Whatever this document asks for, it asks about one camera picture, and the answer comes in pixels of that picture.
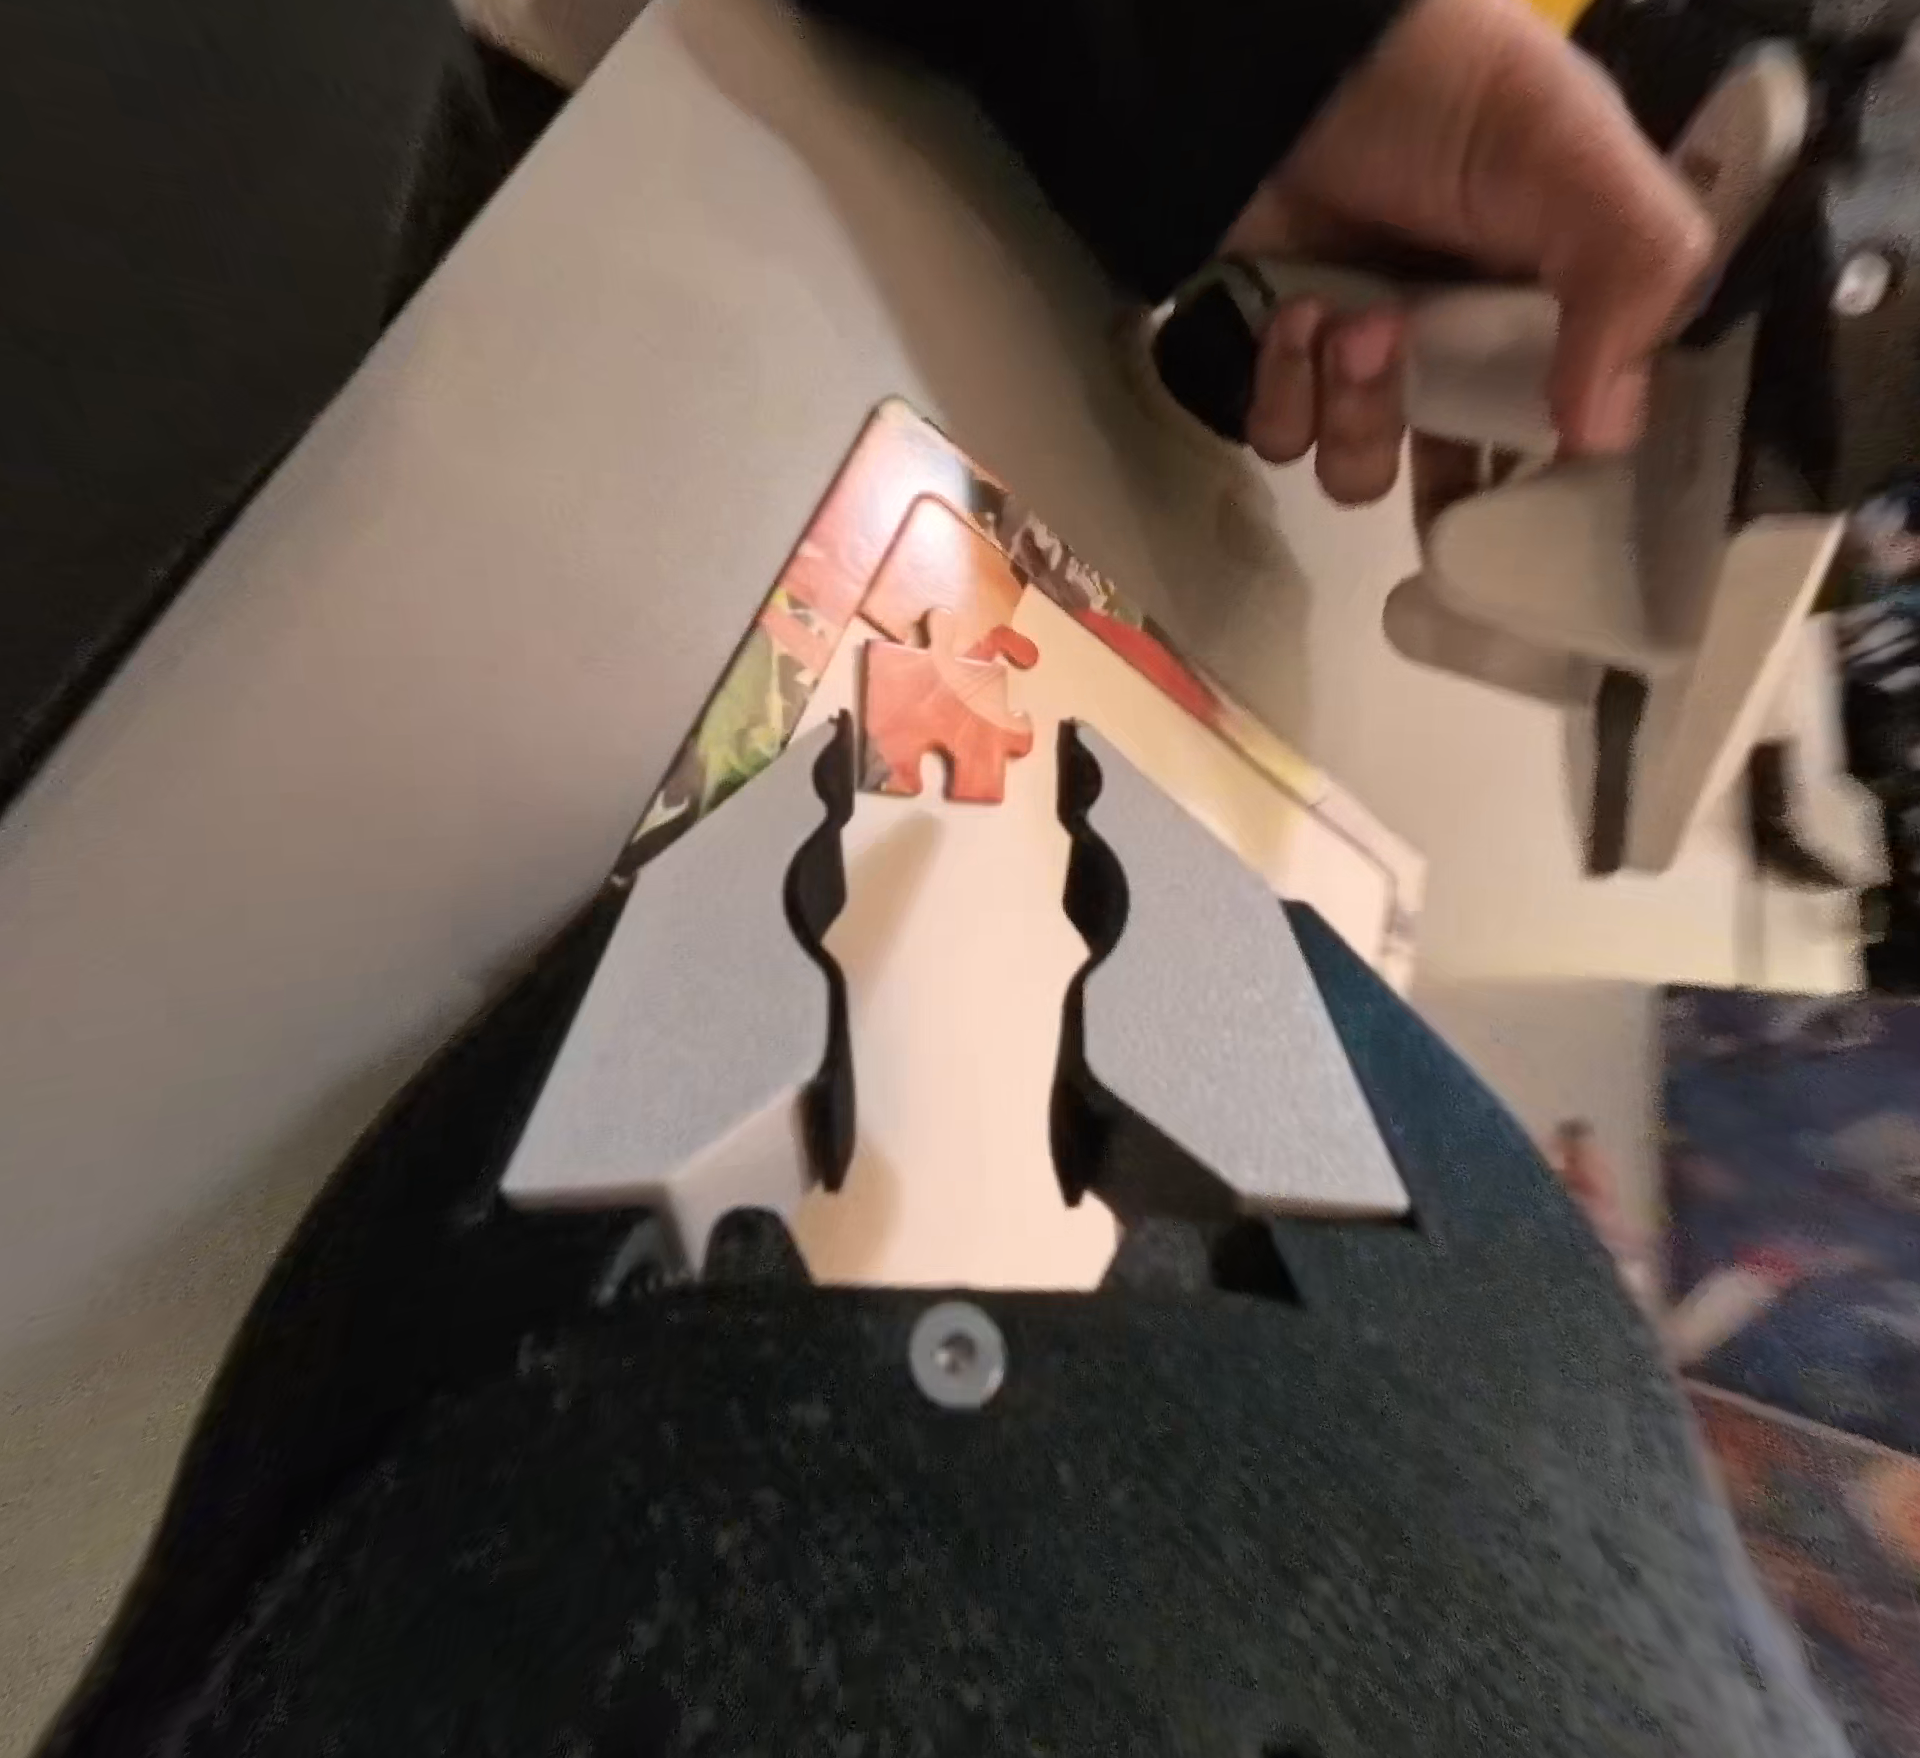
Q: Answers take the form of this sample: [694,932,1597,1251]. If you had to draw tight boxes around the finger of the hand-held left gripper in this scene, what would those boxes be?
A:
[1770,623,1893,897]
[1383,453,1851,878]

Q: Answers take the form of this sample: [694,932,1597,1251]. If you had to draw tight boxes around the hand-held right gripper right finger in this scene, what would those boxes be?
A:
[1048,721,1419,1231]

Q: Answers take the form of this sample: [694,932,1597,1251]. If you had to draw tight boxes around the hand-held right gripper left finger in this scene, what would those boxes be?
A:
[502,715,861,1236]

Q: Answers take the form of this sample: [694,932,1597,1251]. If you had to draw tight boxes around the jigsaw puzzle frame board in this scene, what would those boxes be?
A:
[608,395,1428,1287]

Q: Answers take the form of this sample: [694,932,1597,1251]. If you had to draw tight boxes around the red fan-patterned jigsaw piece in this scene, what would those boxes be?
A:
[856,609,1043,800]

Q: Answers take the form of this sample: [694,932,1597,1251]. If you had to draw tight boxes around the orange corner jigsaw piece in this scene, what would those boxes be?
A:
[861,498,1043,661]

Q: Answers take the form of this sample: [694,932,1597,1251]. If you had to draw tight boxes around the person's left forearm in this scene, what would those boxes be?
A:
[602,0,1489,301]

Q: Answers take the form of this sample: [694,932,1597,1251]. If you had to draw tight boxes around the person's left hand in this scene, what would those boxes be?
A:
[1224,0,1719,511]

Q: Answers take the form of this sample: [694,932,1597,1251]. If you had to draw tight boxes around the illustrated cardboard puzzle box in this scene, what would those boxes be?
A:
[1659,985,1920,1758]

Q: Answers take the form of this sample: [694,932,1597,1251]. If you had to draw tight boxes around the person's black clothing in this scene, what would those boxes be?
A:
[0,0,502,774]

